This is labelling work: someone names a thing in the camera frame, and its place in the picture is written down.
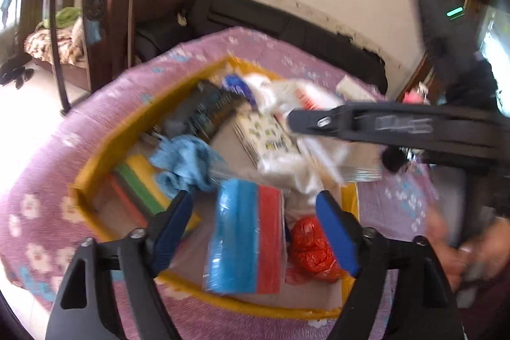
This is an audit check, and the purple floral tablecloth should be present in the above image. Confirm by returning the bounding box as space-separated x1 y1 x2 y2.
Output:
1 27 437 339

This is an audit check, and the pink water bottle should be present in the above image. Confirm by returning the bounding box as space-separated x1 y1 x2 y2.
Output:
402 82 430 105

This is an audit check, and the black sofa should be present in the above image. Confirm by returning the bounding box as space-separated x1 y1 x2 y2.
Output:
135 0 388 94

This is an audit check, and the white plastic bag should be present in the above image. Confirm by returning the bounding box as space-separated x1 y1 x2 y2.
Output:
242 72 384 213

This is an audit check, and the red plastic bag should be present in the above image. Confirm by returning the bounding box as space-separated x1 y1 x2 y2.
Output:
288 216 346 284

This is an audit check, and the blue red sponge pack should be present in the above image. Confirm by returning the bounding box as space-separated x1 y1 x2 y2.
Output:
204 179 285 295

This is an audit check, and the light blue towel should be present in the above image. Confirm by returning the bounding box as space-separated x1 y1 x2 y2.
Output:
149 134 227 199

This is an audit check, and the white paper booklet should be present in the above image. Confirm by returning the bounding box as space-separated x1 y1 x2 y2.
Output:
335 76 376 102

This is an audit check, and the person's right hand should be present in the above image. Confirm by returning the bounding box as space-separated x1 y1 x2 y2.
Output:
426 207 509 292

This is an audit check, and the patterned tissue pack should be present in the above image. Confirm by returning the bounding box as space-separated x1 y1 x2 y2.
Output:
233 111 301 171

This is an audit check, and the yellow green sponge pack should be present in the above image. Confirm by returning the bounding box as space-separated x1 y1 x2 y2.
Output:
106 154 202 233

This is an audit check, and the dark wooden chair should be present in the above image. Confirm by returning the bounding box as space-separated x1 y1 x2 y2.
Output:
48 0 136 116

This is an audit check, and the yellow cardboard box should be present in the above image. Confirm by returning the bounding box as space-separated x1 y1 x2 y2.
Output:
69 57 341 320

